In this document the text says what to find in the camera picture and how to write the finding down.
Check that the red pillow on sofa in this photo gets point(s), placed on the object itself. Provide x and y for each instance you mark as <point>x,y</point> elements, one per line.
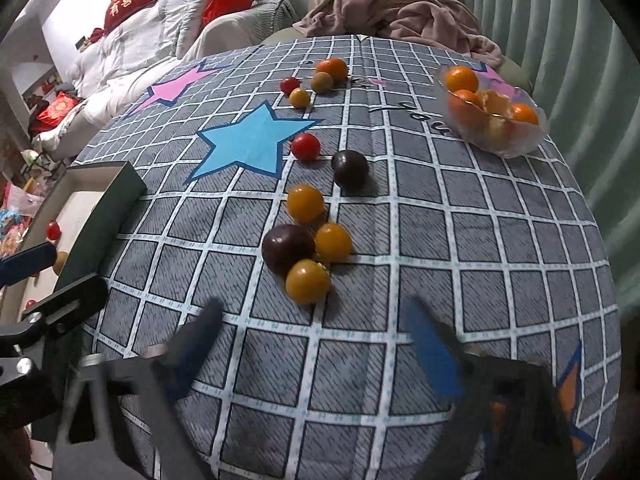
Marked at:
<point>217,8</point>

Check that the orange cherry tomato right cluster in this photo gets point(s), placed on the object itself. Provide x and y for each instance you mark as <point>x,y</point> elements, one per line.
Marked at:
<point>333,243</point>

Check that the white covered sofa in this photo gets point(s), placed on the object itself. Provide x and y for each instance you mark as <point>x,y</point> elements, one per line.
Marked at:
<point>116,70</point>

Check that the orange cherry tomato upper cluster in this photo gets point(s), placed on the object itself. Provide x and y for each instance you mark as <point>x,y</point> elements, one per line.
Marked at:
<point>305,203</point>

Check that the clear glass fruit bowl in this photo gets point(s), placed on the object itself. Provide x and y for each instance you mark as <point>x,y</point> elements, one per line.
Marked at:
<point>484,118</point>

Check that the orange mandarin right in bowl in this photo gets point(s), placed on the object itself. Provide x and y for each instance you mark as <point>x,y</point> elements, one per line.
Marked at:
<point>521,112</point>

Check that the small yellow tomato far group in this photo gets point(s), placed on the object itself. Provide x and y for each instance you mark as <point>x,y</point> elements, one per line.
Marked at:
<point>299,98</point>

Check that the tan round fruit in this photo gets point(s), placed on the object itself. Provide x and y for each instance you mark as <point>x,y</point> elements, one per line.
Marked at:
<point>59,263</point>

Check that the green striped curtain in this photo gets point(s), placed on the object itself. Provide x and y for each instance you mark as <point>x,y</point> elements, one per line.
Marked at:
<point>585,76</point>

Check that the red cushion at sofa end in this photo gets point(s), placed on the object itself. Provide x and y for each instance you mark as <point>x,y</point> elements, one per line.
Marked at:
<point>48,115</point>

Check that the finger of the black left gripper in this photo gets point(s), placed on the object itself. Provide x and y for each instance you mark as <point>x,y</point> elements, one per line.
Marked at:
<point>58,314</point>
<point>26,263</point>

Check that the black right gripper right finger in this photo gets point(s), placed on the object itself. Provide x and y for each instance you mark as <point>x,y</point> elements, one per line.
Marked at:
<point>511,406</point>

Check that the grey checked star tablecloth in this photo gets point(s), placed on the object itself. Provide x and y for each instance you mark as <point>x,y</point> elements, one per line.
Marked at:
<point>505,251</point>

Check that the pile of snack packages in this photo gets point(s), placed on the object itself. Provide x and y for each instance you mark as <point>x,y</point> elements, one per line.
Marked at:
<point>19,203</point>

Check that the white tray with dark rim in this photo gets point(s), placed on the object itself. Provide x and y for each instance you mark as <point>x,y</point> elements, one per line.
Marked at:
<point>89,202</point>

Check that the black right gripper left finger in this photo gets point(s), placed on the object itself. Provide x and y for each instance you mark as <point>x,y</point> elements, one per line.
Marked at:
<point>93,440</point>

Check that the red cherry tomato by star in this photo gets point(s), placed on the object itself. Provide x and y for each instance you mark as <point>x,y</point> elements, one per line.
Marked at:
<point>305,147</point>

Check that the dark purple tomato far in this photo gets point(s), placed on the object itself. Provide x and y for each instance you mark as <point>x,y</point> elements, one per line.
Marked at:
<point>350,170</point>

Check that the orange mandarin on bowl top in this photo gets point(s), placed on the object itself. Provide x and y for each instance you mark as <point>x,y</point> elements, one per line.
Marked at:
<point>461,78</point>

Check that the pink blanket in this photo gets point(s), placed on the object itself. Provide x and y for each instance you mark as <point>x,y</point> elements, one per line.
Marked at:
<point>443,24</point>

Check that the orange mandarin far group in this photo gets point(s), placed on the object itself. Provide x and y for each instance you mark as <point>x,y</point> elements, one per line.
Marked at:
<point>335,67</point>

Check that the orange cherry tomato cluster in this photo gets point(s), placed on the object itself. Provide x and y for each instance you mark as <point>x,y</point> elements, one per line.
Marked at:
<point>307,282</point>
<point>305,203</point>
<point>333,243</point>

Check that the orange cherry tomato lower cluster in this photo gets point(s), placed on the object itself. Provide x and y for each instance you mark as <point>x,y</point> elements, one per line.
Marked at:
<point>307,282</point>

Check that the tan fruit far group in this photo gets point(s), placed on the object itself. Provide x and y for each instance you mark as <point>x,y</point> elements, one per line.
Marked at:
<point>321,83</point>

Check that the dark purple tomato in cluster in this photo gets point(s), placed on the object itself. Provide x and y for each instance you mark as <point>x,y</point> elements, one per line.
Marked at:
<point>285,245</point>

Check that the small red tomato far group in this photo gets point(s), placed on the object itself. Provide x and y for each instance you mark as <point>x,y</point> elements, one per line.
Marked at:
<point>288,85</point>

